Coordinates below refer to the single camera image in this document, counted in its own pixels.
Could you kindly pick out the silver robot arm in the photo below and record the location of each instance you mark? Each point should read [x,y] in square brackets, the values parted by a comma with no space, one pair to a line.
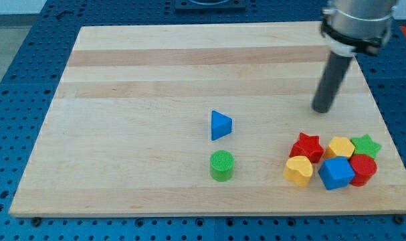
[357,26]

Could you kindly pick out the blue triangle block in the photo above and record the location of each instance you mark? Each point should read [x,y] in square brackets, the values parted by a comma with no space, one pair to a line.
[221,125]

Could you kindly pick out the green cylinder block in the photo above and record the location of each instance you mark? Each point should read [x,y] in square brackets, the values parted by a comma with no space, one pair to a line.
[221,165]

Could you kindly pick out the light wooden board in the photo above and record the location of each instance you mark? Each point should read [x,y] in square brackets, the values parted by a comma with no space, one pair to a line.
[128,133]

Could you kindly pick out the yellow heart block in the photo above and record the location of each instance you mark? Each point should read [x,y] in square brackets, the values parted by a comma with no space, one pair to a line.
[298,169]

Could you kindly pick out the red star block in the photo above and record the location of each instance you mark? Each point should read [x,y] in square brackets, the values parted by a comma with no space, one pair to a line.
[308,146]

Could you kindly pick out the yellow hexagon block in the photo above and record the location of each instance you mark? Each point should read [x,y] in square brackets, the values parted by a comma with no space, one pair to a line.
[339,147]

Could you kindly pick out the blue cube block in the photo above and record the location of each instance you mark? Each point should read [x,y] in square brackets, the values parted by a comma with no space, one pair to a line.
[336,173]

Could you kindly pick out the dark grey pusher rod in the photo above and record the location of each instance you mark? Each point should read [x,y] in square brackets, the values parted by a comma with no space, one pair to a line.
[329,84]

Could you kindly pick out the green star block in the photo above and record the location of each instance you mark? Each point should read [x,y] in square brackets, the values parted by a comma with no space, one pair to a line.
[365,146]

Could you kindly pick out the red cylinder block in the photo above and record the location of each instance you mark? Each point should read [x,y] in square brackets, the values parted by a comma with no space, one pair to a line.
[364,168]

